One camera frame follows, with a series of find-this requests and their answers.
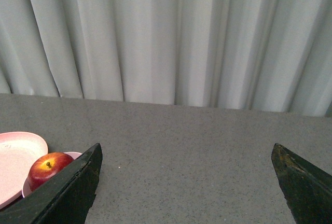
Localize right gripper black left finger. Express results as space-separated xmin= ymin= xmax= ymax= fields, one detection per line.
xmin=1 ymin=143 xmax=102 ymax=223

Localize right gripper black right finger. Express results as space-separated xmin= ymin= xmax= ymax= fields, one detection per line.
xmin=271 ymin=143 xmax=331 ymax=223

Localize red yellow apple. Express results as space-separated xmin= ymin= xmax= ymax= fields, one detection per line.
xmin=27 ymin=152 xmax=75 ymax=192

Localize light pink bowl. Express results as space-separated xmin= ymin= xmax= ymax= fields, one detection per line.
xmin=21 ymin=151 xmax=83 ymax=199

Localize pink round plate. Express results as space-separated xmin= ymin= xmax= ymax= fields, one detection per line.
xmin=1 ymin=132 xmax=48 ymax=208

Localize white pleated curtain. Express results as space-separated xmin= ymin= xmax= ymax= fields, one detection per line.
xmin=1 ymin=0 xmax=331 ymax=117

